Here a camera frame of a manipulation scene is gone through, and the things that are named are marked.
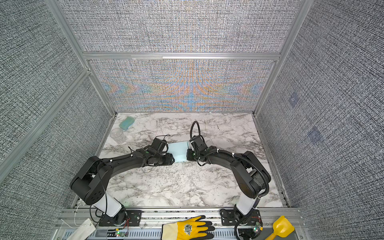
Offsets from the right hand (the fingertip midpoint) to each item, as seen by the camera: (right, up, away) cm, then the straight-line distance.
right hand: (187, 155), depth 92 cm
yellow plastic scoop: (+46, -30, -22) cm, 59 cm away
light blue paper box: (-5, +3, -2) cm, 6 cm away
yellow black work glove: (+3, -29, -24) cm, 38 cm away
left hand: (-9, -3, -2) cm, 10 cm away
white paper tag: (-48, -31, -23) cm, 61 cm away
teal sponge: (-45, +21, +19) cm, 53 cm away
